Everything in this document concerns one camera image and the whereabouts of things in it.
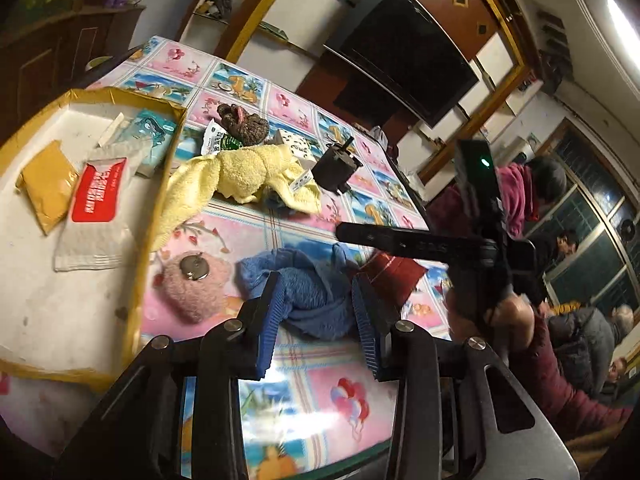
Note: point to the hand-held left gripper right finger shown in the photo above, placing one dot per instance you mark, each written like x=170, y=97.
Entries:
x=367, y=325

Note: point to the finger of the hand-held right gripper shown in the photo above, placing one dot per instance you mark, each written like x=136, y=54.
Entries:
x=400, y=242

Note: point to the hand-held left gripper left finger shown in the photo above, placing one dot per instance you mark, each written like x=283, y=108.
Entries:
x=267, y=325

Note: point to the dark red pouch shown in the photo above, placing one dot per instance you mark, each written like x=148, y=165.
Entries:
x=395, y=275

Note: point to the blue towel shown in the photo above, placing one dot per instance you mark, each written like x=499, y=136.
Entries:
x=310, y=285

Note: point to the brown plush toy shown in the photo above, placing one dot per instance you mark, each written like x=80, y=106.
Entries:
x=250, y=130

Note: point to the green white packet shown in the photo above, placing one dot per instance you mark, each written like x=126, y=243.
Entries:
x=215, y=140

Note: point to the white box with gold rim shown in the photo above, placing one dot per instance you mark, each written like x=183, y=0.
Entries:
x=50, y=285

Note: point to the person's right forearm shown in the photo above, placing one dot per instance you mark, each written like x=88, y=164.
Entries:
x=560, y=385

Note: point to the person's right hand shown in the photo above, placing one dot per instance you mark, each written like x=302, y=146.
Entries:
x=510, y=317

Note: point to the pink fluffy pouch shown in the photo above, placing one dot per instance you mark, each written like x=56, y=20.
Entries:
x=190, y=300

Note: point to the round metal disc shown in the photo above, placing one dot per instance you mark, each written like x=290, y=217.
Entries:
x=194, y=267

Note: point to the black plastic device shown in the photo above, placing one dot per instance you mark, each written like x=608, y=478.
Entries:
x=335, y=167

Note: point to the window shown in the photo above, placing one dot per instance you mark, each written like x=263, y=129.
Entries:
x=590, y=200

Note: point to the lemon print tissue pack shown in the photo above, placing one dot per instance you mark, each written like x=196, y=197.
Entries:
x=295, y=145

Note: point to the yellow towel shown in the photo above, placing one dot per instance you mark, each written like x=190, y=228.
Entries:
x=240, y=170

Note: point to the black television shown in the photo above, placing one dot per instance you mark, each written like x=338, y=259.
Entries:
x=400, y=45

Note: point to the white towel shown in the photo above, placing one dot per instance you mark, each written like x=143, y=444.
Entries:
x=90, y=245

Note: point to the teal tissue packet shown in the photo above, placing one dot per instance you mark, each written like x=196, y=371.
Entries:
x=150, y=130

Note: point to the ceiling light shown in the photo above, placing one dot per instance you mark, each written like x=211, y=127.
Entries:
x=622, y=15

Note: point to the green item on shelf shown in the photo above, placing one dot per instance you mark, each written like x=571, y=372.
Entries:
x=272, y=31

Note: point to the white stick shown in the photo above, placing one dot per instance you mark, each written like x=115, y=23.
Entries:
x=110, y=130

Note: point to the mustard yellow packet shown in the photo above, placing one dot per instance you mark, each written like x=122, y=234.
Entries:
x=47, y=185

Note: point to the dark items on shelf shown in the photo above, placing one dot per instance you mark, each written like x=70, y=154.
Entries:
x=217, y=5

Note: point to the wooden cabinet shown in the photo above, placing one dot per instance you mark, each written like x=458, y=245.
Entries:
x=40, y=60

